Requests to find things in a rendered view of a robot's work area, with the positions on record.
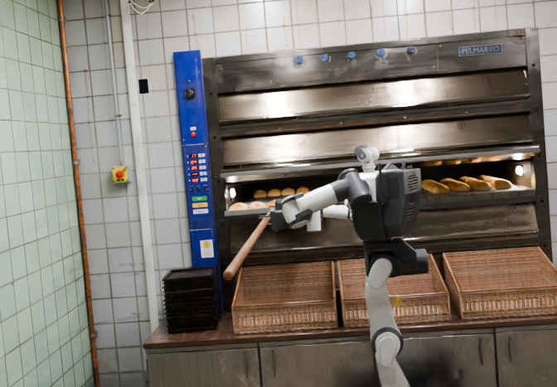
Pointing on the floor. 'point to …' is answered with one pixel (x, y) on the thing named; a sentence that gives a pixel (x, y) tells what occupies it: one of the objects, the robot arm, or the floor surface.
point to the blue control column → (184, 64)
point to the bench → (359, 355)
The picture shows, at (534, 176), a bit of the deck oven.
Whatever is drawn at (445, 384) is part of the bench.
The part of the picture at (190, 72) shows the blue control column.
